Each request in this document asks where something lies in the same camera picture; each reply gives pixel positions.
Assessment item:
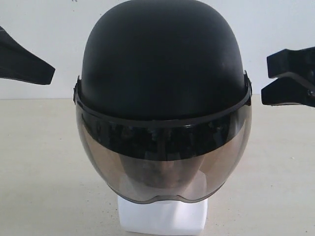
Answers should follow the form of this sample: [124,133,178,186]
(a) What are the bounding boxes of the black helmet with tinted visor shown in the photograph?
[74,0,252,204]

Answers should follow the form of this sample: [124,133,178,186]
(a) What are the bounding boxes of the white mannequin head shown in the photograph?
[118,197,208,228]

